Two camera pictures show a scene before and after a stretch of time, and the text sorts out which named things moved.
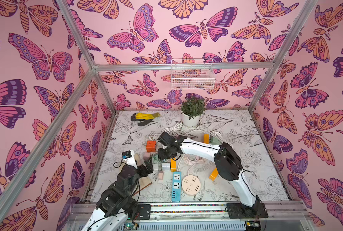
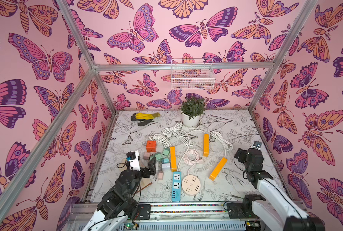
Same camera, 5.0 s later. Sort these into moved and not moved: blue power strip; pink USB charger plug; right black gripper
Moved: right black gripper
Not moved: blue power strip; pink USB charger plug
